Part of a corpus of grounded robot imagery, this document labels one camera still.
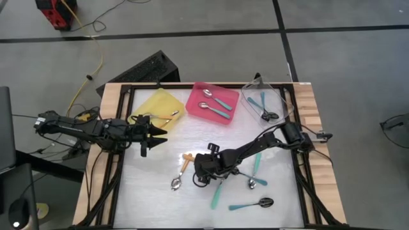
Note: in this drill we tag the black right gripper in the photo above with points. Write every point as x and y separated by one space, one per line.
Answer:
217 161

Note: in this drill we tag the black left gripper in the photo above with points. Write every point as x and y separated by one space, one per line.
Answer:
140 134

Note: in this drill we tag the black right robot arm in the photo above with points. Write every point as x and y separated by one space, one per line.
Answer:
255 147

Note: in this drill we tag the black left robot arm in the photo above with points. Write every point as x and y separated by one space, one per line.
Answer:
80 127

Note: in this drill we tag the yellow plastic bin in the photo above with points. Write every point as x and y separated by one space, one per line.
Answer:
159 102

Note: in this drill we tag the white glossy work sheet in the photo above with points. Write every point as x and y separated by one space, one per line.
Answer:
150 188

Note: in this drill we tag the pink plastic bin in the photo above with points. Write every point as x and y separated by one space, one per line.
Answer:
195 96

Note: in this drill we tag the clear plastic bin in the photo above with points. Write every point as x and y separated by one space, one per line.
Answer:
281 102

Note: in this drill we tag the black desk beam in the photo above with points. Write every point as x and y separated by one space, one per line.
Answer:
48 166

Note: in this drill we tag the grey metal clamp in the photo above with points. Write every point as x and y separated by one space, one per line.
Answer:
323 136

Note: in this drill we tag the round yellow floor sticker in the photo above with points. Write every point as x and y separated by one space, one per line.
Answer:
43 211

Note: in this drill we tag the black side desk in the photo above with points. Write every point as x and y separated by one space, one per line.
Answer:
19 182

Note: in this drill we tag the grey monitor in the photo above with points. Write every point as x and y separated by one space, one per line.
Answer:
6 127

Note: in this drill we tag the black computer mouse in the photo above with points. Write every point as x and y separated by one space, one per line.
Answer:
18 212

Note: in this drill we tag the red and black box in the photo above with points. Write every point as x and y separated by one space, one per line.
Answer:
54 14

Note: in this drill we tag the black metal table frame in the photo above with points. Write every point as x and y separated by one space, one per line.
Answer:
150 86

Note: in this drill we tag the black pointed bracket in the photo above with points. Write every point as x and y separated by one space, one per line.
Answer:
257 77

